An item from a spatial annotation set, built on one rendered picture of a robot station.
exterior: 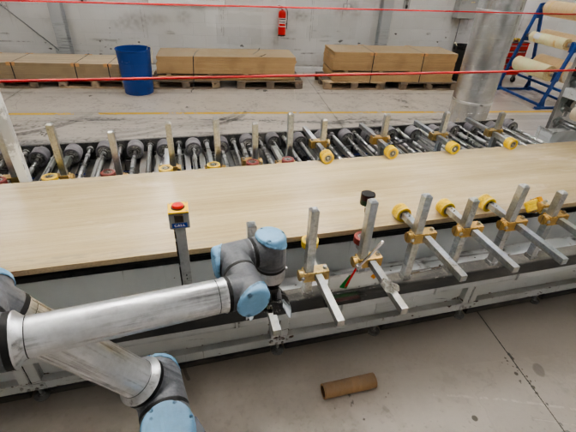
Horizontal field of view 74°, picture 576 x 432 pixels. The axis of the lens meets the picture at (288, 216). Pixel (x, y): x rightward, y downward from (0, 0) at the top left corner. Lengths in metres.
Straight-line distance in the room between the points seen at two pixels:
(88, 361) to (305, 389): 1.40
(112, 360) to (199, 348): 1.12
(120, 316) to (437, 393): 1.93
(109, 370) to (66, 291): 0.79
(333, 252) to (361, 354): 0.78
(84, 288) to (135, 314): 1.02
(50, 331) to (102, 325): 0.09
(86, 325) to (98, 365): 0.30
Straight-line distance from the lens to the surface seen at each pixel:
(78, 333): 0.91
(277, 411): 2.25
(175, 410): 1.27
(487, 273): 2.23
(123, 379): 1.25
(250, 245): 1.07
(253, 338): 2.29
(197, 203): 2.02
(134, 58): 6.93
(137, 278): 1.86
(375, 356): 2.51
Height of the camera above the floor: 1.95
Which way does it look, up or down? 33 degrees down
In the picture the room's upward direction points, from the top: 3 degrees clockwise
